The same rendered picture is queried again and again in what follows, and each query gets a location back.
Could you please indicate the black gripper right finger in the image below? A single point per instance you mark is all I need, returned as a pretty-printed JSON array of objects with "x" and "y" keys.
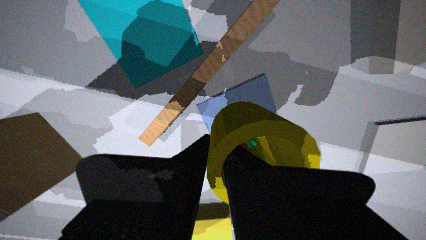
[{"x": 256, "y": 189}]

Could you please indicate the wooden plank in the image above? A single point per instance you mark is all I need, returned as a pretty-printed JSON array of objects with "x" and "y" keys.
[{"x": 241, "y": 29}]

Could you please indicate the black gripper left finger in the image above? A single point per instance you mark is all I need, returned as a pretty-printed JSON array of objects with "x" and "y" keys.
[{"x": 177, "y": 180}]

